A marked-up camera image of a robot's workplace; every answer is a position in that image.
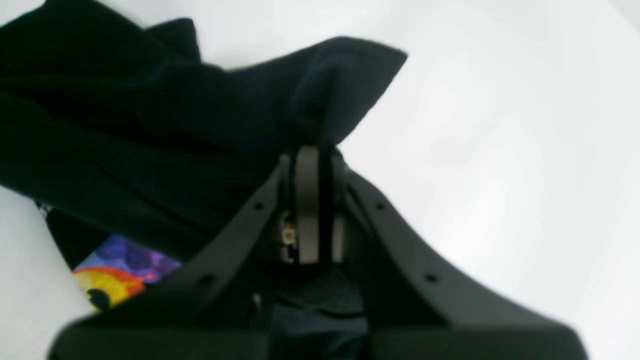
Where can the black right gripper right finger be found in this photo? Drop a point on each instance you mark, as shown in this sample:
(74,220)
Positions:
(418,306)

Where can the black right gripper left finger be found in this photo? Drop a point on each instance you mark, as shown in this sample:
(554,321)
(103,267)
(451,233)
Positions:
(204,311)

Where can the black printed T-shirt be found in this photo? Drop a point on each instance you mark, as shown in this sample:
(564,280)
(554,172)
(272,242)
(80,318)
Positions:
(119,128)

